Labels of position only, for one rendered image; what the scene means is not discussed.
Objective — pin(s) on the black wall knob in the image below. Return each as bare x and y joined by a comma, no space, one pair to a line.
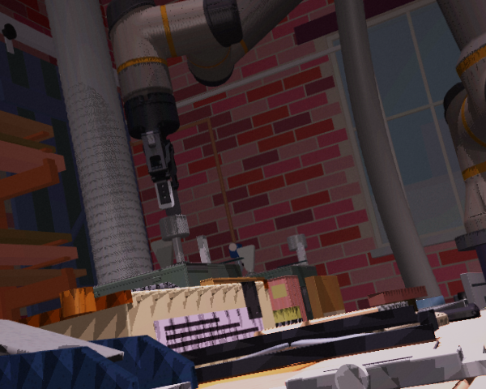
9,31

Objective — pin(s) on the grey cone guard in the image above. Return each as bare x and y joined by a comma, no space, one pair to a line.
247,256
162,253

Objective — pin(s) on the black bar tool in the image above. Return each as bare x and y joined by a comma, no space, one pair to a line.
457,312

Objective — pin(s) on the black flat frame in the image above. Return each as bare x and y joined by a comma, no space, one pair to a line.
328,330

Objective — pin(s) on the orange round tin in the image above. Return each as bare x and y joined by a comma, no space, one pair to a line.
85,304

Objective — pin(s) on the grey upright post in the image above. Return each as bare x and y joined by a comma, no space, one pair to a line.
202,249

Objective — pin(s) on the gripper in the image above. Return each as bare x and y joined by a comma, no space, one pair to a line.
152,115

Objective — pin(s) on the blue cloth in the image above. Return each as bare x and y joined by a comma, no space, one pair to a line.
85,366

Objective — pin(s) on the orange timber rack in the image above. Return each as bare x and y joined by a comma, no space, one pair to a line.
20,194

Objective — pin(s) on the blue round knob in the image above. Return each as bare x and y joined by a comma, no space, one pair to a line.
234,248

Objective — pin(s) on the thin brass wall pipe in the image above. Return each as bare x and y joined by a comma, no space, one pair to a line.
220,178

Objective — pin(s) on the grey smooth pipe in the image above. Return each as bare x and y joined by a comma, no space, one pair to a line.
382,170

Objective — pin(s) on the grey metal tool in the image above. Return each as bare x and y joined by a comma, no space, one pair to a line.
389,370

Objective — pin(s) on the white box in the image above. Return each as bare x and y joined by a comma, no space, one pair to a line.
474,288

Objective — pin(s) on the green machine body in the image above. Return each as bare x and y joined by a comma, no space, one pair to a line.
178,274

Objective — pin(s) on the brown toothed strip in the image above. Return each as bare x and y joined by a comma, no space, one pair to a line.
397,296

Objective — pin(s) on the window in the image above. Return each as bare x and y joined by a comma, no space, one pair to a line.
413,105

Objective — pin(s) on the white sheet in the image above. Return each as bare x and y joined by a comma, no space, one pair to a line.
32,336

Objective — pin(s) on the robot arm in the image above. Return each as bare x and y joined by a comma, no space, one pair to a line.
146,44

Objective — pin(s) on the beige box with pink label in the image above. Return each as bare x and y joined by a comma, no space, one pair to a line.
186,304

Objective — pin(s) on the brown box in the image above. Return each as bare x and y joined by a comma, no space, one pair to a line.
326,293

